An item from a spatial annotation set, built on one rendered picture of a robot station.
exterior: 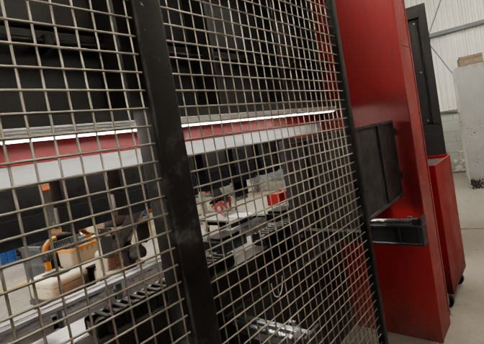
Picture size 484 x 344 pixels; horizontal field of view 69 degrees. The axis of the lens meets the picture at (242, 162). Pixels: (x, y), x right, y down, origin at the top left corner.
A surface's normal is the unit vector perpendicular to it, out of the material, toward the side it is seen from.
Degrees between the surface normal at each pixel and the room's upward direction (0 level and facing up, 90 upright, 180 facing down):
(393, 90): 90
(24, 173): 90
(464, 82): 90
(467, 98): 90
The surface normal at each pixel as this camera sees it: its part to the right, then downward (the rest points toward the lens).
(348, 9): -0.64, 0.15
